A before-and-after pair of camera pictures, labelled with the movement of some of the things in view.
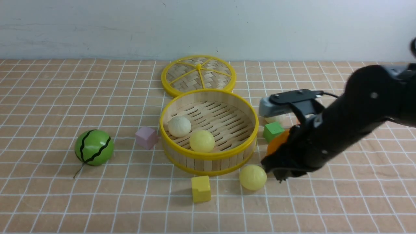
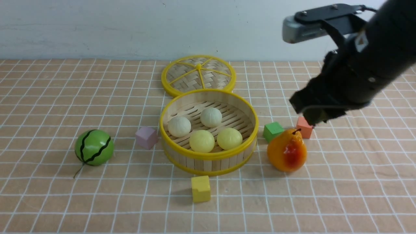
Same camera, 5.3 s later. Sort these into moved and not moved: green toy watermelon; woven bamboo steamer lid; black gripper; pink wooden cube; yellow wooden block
Moved: black gripper
Not moved: woven bamboo steamer lid; yellow wooden block; pink wooden cube; green toy watermelon
